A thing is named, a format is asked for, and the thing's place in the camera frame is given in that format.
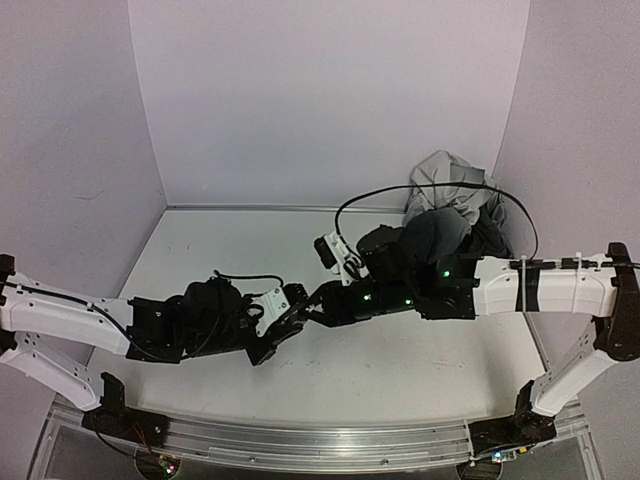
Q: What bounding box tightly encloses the aluminium front rail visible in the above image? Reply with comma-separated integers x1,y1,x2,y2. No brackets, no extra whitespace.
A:
155,416,472,474

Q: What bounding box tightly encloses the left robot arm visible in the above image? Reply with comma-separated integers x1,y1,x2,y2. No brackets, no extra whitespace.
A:
1,254,308,437

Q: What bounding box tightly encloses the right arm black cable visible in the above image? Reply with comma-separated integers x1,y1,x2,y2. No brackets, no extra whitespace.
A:
333,183,539,263

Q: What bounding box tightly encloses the dark sleeve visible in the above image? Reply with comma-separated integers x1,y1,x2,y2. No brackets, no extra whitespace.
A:
398,207,471,265

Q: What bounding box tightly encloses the grey crumpled cloth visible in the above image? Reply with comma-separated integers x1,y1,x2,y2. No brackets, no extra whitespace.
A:
402,150,513,258

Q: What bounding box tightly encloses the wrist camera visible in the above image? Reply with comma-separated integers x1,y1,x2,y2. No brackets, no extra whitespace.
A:
313,232,368,286
251,287,291,338

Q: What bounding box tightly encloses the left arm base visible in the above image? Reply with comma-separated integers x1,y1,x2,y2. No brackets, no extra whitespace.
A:
81,372,170,455

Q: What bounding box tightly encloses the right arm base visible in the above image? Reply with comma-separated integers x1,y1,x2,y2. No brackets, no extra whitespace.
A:
469,380,556,461

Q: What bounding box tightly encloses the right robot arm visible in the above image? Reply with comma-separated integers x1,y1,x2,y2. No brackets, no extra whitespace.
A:
305,226,639,423

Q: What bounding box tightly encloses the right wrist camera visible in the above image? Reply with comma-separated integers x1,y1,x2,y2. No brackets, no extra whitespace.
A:
313,232,368,286

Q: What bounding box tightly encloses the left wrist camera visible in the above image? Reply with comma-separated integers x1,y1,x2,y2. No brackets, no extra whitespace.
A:
251,287,291,338

